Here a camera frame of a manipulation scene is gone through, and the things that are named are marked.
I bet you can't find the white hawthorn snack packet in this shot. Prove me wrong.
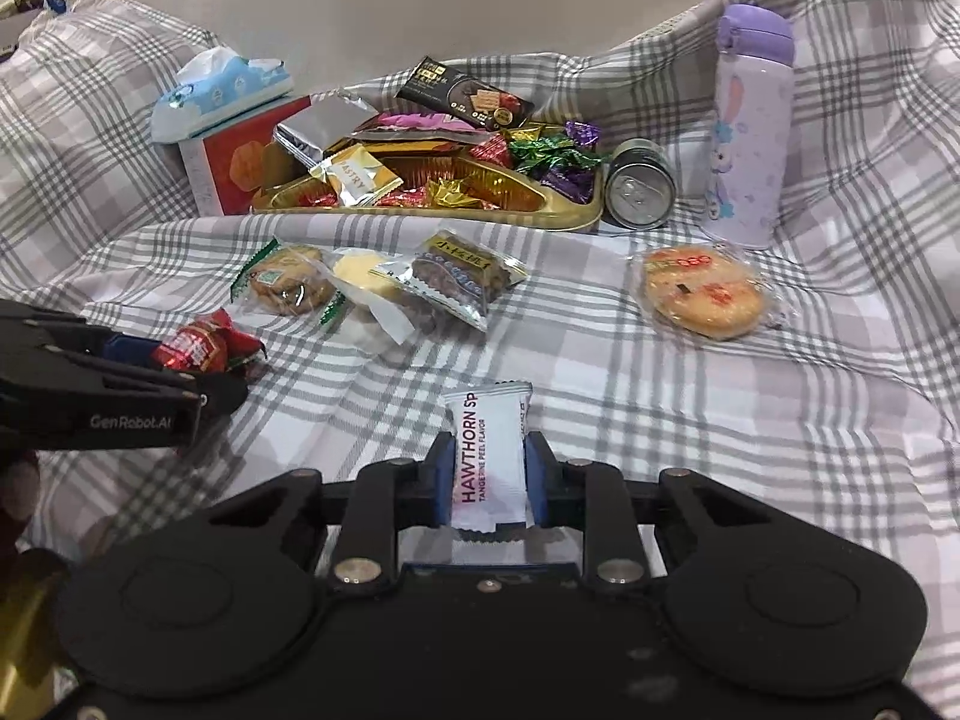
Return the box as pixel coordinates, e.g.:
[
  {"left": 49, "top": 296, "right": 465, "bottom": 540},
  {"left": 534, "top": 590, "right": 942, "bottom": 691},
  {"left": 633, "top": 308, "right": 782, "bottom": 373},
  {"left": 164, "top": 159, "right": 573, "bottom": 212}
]
[{"left": 443, "top": 380, "right": 532, "bottom": 541}]

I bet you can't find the red candy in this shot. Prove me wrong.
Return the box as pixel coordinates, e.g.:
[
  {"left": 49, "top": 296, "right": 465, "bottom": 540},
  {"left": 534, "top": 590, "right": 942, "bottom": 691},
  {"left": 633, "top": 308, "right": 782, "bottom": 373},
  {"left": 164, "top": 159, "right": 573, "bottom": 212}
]
[{"left": 151, "top": 309, "right": 265, "bottom": 374}]

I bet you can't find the round rice cracker packet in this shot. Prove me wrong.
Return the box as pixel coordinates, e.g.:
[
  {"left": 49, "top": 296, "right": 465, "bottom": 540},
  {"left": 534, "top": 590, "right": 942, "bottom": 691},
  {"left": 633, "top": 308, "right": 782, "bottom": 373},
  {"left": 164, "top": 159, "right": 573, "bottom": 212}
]
[{"left": 626, "top": 244, "right": 786, "bottom": 341}]

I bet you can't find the yellow biscuit clear packet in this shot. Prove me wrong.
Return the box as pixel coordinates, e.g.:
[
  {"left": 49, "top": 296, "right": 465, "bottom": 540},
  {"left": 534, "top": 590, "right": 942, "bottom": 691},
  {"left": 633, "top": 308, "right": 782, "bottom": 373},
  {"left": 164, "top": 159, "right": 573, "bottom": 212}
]
[{"left": 332, "top": 249, "right": 415, "bottom": 344}]

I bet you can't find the green-edged cookie packet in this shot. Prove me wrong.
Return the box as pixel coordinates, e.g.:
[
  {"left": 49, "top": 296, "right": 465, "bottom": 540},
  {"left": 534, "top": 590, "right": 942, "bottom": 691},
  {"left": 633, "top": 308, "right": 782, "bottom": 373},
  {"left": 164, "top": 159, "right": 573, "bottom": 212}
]
[{"left": 229, "top": 238, "right": 347, "bottom": 327}]

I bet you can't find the brown cookie silver packet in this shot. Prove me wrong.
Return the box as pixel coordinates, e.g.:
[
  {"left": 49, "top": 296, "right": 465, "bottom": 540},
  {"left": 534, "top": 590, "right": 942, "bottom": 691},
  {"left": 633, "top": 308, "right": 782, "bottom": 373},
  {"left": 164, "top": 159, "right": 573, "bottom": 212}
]
[{"left": 371, "top": 227, "right": 529, "bottom": 333}]

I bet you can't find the red and white box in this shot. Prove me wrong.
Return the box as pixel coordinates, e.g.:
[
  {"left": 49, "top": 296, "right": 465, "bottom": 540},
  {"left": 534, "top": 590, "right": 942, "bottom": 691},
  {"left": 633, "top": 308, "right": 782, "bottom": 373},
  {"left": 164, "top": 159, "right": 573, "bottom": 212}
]
[{"left": 179, "top": 96, "right": 311, "bottom": 216}]

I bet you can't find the plaid grey white cloth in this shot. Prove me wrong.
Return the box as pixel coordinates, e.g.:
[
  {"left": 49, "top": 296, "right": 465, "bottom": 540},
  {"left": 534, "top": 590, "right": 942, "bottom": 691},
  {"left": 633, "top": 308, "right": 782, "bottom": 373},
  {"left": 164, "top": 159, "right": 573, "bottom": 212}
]
[{"left": 2, "top": 0, "right": 958, "bottom": 717}]

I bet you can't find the gold snack tray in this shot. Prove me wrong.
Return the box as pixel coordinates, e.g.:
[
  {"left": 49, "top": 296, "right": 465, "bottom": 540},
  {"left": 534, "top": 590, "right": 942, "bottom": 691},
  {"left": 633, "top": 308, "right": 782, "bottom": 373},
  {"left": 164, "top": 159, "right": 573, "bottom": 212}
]
[{"left": 251, "top": 151, "right": 602, "bottom": 232}]

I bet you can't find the dark green drink can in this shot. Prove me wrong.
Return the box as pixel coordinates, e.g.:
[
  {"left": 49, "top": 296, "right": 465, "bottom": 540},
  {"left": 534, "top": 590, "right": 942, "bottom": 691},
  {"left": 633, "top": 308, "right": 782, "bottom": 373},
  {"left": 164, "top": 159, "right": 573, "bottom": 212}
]
[{"left": 604, "top": 138, "right": 677, "bottom": 229}]

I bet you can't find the gold pastry packet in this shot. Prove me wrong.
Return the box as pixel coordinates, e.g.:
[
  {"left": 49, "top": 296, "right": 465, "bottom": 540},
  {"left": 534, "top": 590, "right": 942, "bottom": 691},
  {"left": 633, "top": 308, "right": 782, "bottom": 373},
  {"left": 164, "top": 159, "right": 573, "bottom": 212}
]
[{"left": 309, "top": 143, "right": 404, "bottom": 208}]

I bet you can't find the blue tissue pack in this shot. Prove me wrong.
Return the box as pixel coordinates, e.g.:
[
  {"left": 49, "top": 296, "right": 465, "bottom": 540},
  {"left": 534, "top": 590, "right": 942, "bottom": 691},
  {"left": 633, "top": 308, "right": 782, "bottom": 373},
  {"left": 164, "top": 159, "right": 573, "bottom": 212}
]
[{"left": 149, "top": 47, "right": 295, "bottom": 145}]

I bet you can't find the green wrapped candy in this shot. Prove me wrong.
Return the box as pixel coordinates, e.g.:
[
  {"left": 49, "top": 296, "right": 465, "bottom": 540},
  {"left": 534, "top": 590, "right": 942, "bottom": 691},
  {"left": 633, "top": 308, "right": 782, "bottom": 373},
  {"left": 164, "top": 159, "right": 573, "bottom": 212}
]
[{"left": 508, "top": 135, "right": 602, "bottom": 177}]

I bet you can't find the purple wrapped candy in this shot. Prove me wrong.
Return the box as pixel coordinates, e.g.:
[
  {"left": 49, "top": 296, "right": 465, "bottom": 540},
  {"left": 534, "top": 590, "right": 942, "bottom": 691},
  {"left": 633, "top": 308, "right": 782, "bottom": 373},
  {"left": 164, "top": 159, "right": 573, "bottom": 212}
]
[{"left": 565, "top": 121, "right": 601, "bottom": 151}]

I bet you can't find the silver foil packet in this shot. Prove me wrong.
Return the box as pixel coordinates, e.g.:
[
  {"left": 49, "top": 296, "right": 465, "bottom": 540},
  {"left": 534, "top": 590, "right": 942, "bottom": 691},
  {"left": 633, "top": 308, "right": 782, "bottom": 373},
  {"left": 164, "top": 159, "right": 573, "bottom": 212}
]
[{"left": 274, "top": 94, "right": 379, "bottom": 169}]

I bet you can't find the pink snack packet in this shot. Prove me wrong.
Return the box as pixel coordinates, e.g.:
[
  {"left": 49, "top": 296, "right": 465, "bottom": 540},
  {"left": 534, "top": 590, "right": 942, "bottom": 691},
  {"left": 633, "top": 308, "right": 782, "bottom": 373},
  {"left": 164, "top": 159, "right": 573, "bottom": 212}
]
[{"left": 352, "top": 114, "right": 491, "bottom": 145}]

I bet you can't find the purple rabbit water bottle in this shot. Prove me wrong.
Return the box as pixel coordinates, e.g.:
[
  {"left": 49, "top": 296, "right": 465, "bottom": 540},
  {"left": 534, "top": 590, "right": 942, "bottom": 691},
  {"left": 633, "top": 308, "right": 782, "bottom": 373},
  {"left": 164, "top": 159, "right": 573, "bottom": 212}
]
[{"left": 701, "top": 4, "right": 796, "bottom": 249}]

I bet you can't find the black chocolate wafer packet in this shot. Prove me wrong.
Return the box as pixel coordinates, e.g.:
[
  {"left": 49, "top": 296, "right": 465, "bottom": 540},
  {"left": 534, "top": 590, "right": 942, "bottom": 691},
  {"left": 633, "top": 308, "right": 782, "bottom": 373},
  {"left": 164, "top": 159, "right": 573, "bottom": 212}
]
[{"left": 395, "top": 57, "right": 534, "bottom": 132}]

